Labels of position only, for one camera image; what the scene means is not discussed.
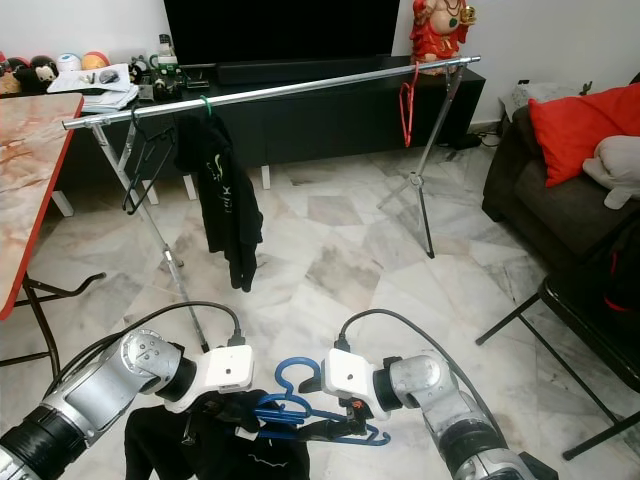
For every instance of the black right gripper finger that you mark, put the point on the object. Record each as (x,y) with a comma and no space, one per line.
(325,431)

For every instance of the black shirt with white logo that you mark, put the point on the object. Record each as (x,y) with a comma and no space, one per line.
(190,460)

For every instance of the blue plastic hanger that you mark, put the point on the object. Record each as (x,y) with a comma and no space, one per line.
(275,405)

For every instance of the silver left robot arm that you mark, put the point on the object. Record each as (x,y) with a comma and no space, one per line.
(120,395)

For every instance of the green plastic hanger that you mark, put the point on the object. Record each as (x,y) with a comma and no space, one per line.
(206,101)

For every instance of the red plastic hanger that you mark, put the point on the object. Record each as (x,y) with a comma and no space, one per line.
(402,105)

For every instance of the black shirt with green logo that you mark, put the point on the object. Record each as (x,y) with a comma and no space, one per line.
(220,190)

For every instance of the dark grey fabric sofa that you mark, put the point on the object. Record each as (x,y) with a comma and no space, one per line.
(540,215)

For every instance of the black television console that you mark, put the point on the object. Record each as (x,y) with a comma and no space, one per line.
(320,125)

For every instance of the marble table with red edge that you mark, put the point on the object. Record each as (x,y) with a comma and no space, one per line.
(25,180)

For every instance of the black tape dispenser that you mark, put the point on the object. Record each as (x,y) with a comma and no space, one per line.
(165,88)

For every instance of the silver metal clothes rack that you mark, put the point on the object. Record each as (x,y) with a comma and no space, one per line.
(290,88)

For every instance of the black desk tray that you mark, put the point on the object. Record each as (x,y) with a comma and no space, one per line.
(200,80)

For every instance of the stack of white papers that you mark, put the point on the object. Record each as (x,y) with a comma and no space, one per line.
(95,88)

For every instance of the black soundbar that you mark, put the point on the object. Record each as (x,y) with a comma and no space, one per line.
(300,70)

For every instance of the black computer mouse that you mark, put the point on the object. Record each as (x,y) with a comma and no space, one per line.
(108,76)

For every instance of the grey seal plush toy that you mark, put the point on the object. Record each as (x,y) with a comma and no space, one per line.
(615,165)

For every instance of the side table with lace cloth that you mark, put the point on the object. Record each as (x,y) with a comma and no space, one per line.
(525,98)

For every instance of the red cushion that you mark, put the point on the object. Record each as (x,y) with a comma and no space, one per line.
(580,130)

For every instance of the clear bottle with green label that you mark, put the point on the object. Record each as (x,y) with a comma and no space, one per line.
(166,52)

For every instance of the black mouse plush toy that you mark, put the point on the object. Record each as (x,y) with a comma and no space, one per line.
(42,73)

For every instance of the black flat television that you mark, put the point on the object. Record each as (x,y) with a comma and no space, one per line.
(280,30)

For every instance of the red laughing buddha statue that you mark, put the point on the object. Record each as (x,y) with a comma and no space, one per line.
(440,32)

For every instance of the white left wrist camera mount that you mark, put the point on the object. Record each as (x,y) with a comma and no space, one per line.
(225,372)

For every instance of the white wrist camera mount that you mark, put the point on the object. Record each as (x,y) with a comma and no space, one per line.
(352,375)
(225,372)

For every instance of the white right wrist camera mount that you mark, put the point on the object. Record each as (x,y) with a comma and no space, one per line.
(352,375)

